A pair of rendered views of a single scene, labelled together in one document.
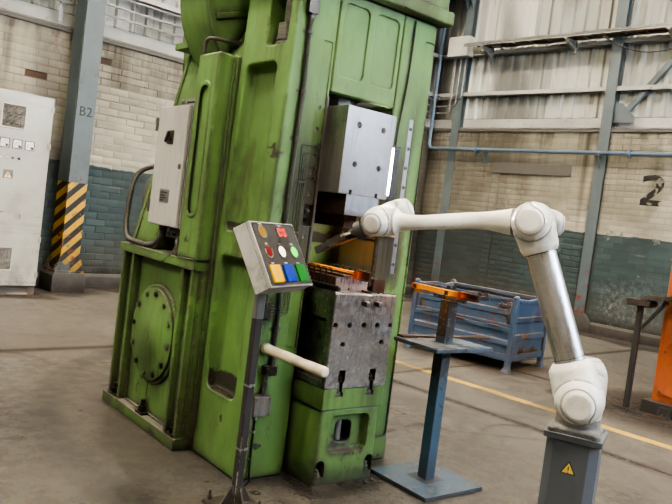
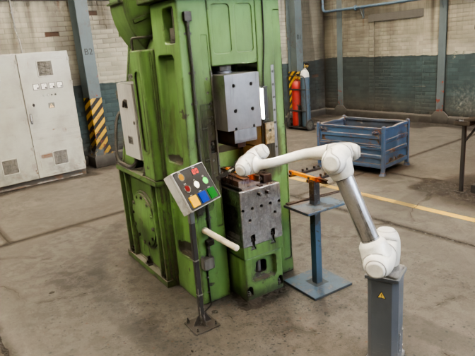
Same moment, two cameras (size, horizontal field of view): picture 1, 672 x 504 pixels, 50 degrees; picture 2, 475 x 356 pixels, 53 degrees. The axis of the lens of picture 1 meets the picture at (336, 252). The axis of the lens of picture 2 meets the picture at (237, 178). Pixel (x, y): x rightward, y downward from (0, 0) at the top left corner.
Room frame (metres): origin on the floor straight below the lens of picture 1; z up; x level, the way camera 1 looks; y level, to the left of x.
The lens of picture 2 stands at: (-0.06, -0.41, 1.95)
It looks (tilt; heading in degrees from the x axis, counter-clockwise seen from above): 16 degrees down; 7
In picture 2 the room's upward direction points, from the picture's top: 4 degrees counter-clockwise
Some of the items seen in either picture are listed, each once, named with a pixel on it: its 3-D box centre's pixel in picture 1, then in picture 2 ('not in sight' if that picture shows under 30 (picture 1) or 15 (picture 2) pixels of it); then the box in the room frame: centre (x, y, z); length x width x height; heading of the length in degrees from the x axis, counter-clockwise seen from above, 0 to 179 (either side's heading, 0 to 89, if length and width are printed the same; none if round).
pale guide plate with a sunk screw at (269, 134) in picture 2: not in sight; (269, 133); (3.67, -0.25, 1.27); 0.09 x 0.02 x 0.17; 129
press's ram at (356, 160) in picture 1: (346, 154); (232, 99); (3.56, 0.01, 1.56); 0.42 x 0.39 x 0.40; 39
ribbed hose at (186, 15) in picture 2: (292, 189); (200, 135); (3.26, 0.23, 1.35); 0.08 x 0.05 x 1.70; 129
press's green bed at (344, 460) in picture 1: (314, 418); (245, 257); (3.57, 0.00, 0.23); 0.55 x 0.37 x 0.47; 39
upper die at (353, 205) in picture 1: (333, 203); (230, 132); (3.53, 0.04, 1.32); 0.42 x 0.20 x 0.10; 39
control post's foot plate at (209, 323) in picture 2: (234, 495); (201, 318); (2.95, 0.29, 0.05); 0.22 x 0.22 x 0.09; 39
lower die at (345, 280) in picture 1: (324, 276); (234, 176); (3.53, 0.04, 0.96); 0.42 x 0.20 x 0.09; 39
